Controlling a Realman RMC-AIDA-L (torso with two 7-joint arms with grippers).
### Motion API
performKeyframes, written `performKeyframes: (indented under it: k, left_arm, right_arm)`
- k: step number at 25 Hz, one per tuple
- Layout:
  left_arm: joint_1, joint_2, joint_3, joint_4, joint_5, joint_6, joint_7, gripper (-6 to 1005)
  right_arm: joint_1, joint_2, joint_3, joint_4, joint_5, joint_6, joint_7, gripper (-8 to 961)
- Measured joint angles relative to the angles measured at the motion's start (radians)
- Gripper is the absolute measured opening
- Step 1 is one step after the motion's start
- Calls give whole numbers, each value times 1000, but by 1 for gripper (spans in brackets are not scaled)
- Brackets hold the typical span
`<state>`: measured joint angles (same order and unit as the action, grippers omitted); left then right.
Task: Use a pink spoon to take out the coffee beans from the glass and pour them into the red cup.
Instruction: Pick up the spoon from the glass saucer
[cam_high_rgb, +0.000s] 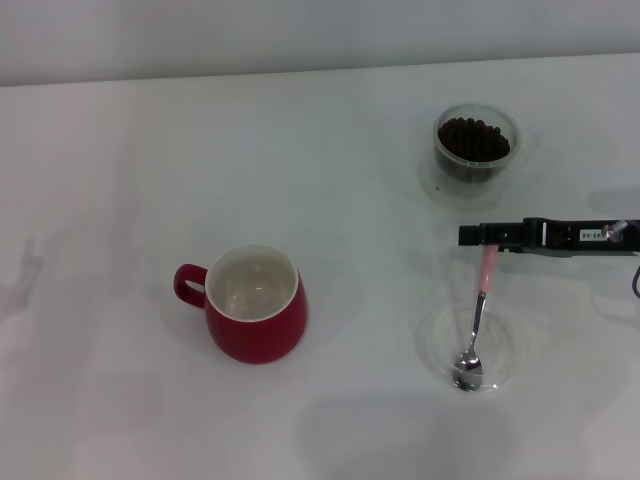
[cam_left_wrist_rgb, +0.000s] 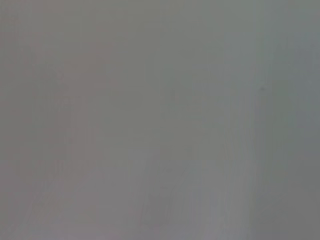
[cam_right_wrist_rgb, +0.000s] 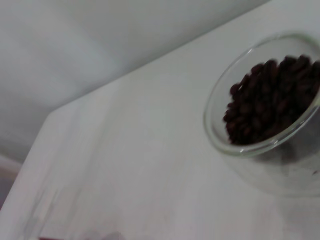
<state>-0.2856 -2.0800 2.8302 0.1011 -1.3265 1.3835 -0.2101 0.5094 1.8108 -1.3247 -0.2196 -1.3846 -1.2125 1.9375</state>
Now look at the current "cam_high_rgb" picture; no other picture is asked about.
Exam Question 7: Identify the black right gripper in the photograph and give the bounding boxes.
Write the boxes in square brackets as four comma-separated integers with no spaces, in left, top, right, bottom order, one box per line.
[458,217,640,259]

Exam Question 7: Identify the pink handled metal spoon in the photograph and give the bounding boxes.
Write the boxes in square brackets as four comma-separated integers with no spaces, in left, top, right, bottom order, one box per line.
[452,243,500,393]

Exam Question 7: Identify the clear glass dish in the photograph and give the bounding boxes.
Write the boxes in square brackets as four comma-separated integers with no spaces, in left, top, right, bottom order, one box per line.
[417,304,516,394]

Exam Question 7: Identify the red ceramic mug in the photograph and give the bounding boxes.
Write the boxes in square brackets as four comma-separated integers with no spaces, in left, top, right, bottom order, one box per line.
[173,243,309,365]

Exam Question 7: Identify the dark coffee beans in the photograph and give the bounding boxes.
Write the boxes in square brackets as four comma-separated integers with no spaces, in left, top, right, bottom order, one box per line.
[437,116,511,181]

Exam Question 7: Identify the clear glass cup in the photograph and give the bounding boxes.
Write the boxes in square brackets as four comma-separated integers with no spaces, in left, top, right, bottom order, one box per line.
[432,103,540,185]

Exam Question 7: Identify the clear glass saucer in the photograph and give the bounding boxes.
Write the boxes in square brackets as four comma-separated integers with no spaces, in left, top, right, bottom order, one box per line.
[417,144,507,212]

